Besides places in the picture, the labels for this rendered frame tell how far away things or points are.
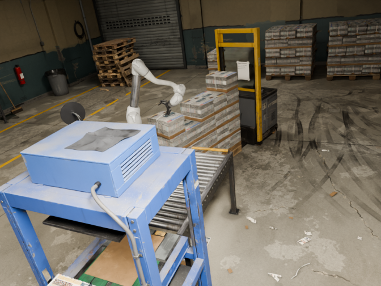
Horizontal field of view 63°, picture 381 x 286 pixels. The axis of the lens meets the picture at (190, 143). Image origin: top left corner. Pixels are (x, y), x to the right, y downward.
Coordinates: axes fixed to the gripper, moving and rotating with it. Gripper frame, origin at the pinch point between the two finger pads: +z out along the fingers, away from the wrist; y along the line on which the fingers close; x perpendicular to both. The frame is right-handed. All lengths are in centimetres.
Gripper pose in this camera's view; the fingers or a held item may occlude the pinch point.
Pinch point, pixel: (161, 109)
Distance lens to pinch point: 393.4
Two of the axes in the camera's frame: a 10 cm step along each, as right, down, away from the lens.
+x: 6.7, -3.9, 6.3
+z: -5.9, 2.4, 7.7
